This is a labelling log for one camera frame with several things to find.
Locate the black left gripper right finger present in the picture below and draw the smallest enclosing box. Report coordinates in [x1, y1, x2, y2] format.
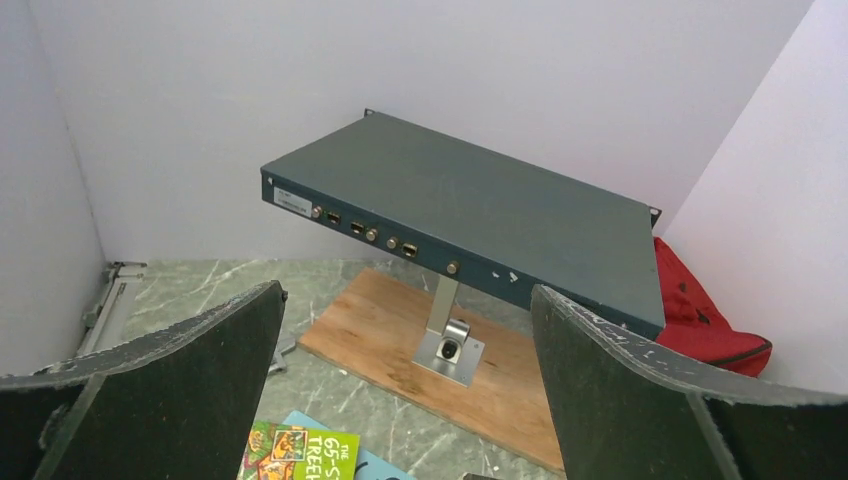
[531, 285, 847, 479]

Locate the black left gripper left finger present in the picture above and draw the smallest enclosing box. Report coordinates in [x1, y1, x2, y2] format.
[1, 280, 288, 479]

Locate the red backpack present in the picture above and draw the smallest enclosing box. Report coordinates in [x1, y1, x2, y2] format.
[653, 237, 773, 378]

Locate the green treehouse book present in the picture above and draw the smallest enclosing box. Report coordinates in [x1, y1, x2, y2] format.
[237, 421, 360, 480]

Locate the light blue notebook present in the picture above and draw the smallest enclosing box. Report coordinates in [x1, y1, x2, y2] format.
[283, 410, 414, 480]

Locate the wooden base board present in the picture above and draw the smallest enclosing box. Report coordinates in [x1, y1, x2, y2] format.
[298, 268, 564, 475]

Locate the aluminium frame rail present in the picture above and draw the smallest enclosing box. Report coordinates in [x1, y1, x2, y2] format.
[76, 262, 148, 356]

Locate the metal stand bracket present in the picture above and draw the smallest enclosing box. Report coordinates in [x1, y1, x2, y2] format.
[412, 276, 485, 388]

